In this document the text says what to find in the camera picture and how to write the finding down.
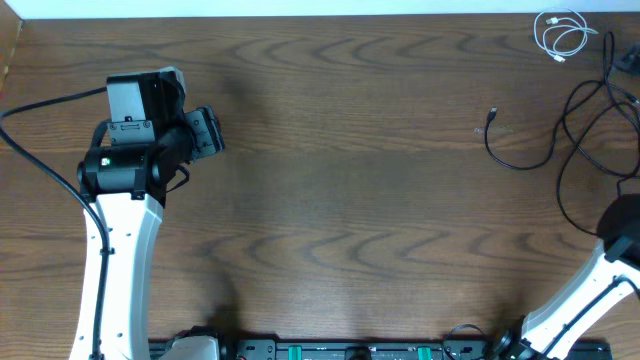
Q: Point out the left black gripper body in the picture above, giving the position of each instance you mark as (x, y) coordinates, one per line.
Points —
(205, 132)

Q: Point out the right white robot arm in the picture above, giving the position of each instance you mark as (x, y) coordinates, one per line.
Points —
(611, 273)

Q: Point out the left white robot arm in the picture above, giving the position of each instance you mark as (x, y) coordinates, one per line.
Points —
(125, 177)

